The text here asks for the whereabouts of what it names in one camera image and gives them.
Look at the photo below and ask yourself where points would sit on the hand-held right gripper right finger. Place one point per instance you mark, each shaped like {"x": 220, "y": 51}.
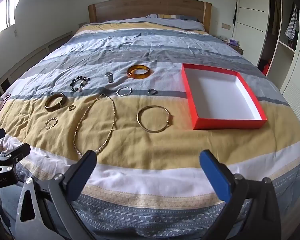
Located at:
{"x": 215, "y": 177}

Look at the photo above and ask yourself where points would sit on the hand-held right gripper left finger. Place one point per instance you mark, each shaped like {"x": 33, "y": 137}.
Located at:
{"x": 83, "y": 172}

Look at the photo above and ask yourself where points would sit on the twisted silver hoop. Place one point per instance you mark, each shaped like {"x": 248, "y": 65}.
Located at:
{"x": 48, "y": 126}

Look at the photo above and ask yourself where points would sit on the dark brown bangle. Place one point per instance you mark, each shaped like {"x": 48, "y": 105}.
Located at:
{"x": 50, "y": 106}

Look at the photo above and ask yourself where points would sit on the silver bangles pair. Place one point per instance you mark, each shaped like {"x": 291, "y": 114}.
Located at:
{"x": 139, "y": 123}

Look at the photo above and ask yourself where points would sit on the red cardboard box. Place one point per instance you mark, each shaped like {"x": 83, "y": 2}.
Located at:
{"x": 222, "y": 97}

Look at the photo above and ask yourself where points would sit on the white low cabinet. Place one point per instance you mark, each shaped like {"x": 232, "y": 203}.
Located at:
{"x": 27, "y": 60}

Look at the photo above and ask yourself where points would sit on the silver watch piece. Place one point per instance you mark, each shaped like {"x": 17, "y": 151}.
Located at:
{"x": 110, "y": 77}

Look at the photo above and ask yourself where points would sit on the amber bangle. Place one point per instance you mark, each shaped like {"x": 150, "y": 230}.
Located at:
{"x": 130, "y": 74}

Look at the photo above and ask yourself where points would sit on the red bag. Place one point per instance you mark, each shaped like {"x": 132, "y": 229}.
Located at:
{"x": 265, "y": 67}

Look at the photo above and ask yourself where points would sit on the wooden nightstand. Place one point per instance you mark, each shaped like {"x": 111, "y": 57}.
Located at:
{"x": 237, "y": 48}

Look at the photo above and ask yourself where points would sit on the purple tissue box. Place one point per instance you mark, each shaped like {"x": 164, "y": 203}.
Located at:
{"x": 233, "y": 41}

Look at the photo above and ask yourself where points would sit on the striped pillow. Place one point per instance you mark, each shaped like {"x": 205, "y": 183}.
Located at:
{"x": 180, "y": 22}

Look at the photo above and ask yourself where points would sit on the striped hanging shirt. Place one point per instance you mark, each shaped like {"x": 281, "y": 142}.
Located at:
{"x": 291, "y": 25}

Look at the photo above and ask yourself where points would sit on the wooden headboard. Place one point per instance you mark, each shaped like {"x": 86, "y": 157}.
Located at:
{"x": 150, "y": 7}

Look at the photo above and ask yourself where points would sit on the white wardrobe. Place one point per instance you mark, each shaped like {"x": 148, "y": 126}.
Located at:
{"x": 252, "y": 2}

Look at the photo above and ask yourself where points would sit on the wall switch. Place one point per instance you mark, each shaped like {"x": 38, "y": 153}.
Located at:
{"x": 226, "y": 26}

